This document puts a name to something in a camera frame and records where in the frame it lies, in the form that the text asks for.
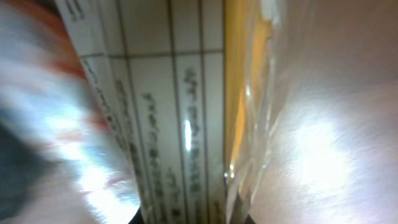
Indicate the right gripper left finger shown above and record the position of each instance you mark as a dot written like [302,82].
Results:
[137,218]

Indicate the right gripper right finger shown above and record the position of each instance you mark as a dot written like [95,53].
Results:
[240,214]

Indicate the orange spaghetti pasta packet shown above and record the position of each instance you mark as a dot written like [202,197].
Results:
[186,83]

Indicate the white blue tissue pack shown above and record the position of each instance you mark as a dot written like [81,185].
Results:
[60,160]

